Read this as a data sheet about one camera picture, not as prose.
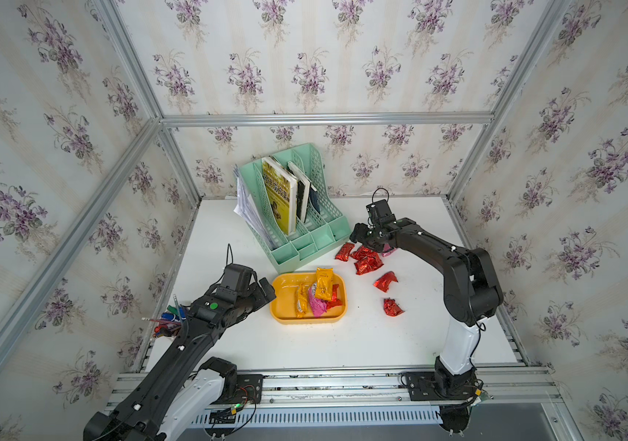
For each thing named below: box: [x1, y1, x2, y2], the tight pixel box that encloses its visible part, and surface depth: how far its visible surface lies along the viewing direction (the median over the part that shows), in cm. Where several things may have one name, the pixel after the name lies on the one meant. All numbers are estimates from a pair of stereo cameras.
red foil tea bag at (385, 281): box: [372, 271, 399, 293], surface depth 94 cm
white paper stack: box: [233, 163, 276, 251], surface depth 82 cm
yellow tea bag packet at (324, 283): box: [314, 267, 335, 302], surface depth 88 cm
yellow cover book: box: [261, 157, 299, 237], surface depth 97 cm
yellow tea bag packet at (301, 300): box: [295, 282, 309, 319], surface depth 87 cm
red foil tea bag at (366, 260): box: [350, 246, 384, 276], surface depth 97 cm
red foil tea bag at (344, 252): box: [334, 242, 356, 262], surface depth 101 cm
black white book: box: [286, 161, 313, 224], surface depth 102 cm
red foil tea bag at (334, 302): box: [326, 283, 344, 311], surface depth 88 cm
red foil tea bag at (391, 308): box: [382, 297, 404, 317], surface depth 88 cm
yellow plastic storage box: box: [269, 267, 348, 325], surface depth 88 cm
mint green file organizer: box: [238, 142, 352, 274], surface depth 102 cm
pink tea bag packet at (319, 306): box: [308, 288, 328, 318], surface depth 86 cm
